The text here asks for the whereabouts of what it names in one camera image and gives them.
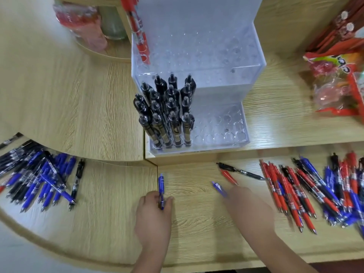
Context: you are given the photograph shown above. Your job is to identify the pile of blue black pens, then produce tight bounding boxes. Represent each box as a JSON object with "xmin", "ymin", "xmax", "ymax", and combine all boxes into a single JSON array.
[{"xmin": 0, "ymin": 132, "xmax": 86, "ymax": 213}]

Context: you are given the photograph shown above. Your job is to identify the stack of red snack packets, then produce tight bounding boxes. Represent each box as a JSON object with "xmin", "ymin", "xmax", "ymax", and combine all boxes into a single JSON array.
[{"xmin": 306, "ymin": 0, "xmax": 364, "ymax": 54}]

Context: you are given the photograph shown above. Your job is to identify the clear bag of red candies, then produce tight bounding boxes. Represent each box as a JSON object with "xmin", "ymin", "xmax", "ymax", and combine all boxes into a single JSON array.
[{"xmin": 303, "ymin": 52, "xmax": 364, "ymax": 122}]

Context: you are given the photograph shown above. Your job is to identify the pale green jelly cup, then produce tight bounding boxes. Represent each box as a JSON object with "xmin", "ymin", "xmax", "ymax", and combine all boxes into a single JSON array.
[{"xmin": 99, "ymin": 5, "xmax": 127, "ymax": 41}]

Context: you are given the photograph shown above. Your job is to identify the person's left forearm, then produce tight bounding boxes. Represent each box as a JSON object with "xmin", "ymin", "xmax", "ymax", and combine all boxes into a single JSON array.
[{"xmin": 129, "ymin": 241, "xmax": 171, "ymax": 273}]

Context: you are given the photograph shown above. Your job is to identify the person's left hand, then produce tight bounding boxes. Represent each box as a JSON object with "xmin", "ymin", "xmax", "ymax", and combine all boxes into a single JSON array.
[{"xmin": 134, "ymin": 191, "xmax": 174, "ymax": 249}]

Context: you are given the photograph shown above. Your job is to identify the person's right hand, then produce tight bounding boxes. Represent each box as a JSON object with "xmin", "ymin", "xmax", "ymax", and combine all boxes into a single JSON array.
[{"xmin": 223, "ymin": 186, "xmax": 278, "ymax": 238}]

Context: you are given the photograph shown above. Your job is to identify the person's right forearm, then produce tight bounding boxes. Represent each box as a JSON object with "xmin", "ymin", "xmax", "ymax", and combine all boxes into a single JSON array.
[{"xmin": 244, "ymin": 227, "xmax": 316, "ymax": 273}]

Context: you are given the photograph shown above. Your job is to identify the black click pen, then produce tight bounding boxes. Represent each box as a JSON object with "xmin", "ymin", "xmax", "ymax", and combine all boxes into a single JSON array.
[{"xmin": 216, "ymin": 162, "xmax": 266, "ymax": 181}]

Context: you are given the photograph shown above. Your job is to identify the pile of red blue pens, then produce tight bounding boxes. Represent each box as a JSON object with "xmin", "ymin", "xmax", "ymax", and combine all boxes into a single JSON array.
[{"xmin": 259, "ymin": 152, "xmax": 364, "ymax": 235}]

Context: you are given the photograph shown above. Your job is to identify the cluster of black pens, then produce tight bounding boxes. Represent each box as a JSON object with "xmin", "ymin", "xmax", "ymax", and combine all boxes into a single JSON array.
[{"xmin": 133, "ymin": 72, "xmax": 197, "ymax": 150}]

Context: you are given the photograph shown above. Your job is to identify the clear tiered pen holder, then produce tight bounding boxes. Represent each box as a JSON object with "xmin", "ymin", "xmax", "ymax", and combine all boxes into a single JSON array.
[{"xmin": 130, "ymin": 0, "xmax": 267, "ymax": 155}]

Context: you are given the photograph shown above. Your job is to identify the red lid pink jelly cup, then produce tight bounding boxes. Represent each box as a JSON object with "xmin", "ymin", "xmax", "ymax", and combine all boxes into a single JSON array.
[{"xmin": 53, "ymin": 4, "xmax": 108, "ymax": 52}]

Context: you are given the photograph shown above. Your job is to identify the wooden round tier stand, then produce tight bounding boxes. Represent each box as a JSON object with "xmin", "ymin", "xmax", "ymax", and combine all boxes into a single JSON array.
[{"xmin": 52, "ymin": 0, "xmax": 133, "ymax": 63}]

